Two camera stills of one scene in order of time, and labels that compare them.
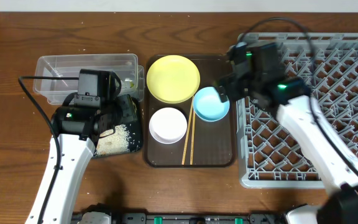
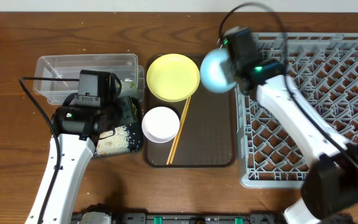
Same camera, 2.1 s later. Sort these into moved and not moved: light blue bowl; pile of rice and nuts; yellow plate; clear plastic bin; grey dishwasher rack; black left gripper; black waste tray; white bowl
Moved: white bowl; light blue bowl
Not moved: black left gripper; grey dishwasher rack; clear plastic bin; pile of rice and nuts; black waste tray; yellow plate
